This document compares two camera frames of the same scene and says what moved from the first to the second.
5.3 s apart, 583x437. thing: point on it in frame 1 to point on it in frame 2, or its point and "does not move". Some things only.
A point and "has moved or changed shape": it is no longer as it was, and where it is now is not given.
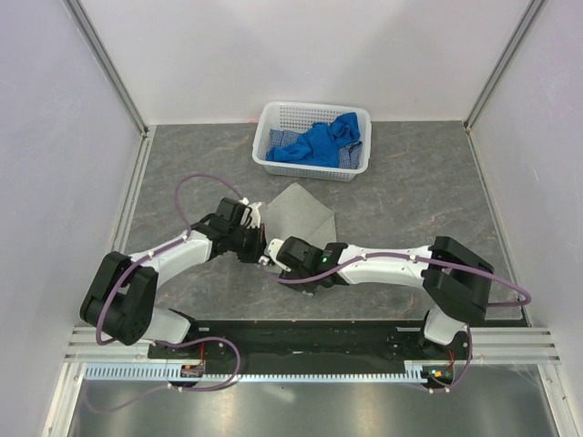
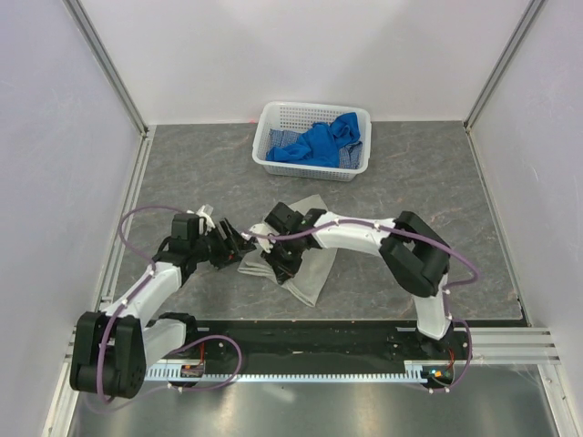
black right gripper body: [306, 287] to [284, 254]
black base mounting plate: [322, 341] does not move
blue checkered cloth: [351, 155] does not move
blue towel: [321, 144] does not move
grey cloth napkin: [296, 213] has moved or changed shape
